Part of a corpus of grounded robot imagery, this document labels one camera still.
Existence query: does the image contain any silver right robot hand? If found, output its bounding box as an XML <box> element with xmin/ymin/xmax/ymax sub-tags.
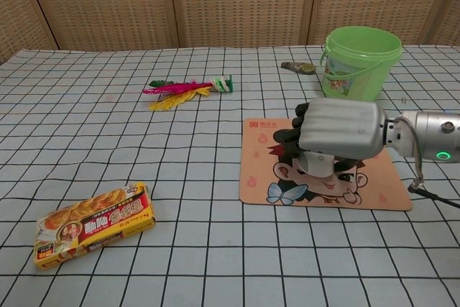
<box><xmin>273</xmin><ymin>97</ymin><xmax>388</xmax><ymax>172</ymax></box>

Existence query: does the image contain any white computer mouse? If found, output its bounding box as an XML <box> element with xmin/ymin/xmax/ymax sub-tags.
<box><xmin>295</xmin><ymin>151</ymin><xmax>337</xmax><ymax>178</ymax></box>

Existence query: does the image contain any cartoon girl mouse pad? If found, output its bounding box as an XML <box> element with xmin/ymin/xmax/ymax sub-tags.
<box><xmin>239</xmin><ymin>117</ymin><xmax>414</xmax><ymax>211</ymax></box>

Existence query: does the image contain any green plastic bucket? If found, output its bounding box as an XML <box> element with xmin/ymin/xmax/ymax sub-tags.
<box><xmin>319</xmin><ymin>26</ymin><xmax>403</xmax><ymax>103</ymax></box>

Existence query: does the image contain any small grey green-capped object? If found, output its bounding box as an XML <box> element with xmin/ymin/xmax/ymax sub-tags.
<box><xmin>280</xmin><ymin>61</ymin><xmax>317</xmax><ymax>76</ymax></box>

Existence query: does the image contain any colourful feather shuttlecock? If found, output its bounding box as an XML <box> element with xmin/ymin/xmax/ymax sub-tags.
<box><xmin>142</xmin><ymin>73</ymin><xmax>234</xmax><ymax>112</ymax></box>

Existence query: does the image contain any woven rattan folding screen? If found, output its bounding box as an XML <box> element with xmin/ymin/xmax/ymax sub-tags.
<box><xmin>0</xmin><ymin>0</ymin><xmax>460</xmax><ymax>64</ymax></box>

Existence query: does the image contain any checked grey tablecloth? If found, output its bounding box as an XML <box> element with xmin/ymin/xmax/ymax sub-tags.
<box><xmin>0</xmin><ymin>45</ymin><xmax>460</xmax><ymax>307</ymax></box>

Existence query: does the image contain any yellow curry box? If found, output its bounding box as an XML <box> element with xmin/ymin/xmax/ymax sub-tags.
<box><xmin>34</xmin><ymin>181</ymin><xmax>156</xmax><ymax>270</ymax></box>

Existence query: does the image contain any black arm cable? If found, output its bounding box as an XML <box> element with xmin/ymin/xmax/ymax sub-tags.
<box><xmin>399</xmin><ymin>116</ymin><xmax>460</xmax><ymax>209</ymax></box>

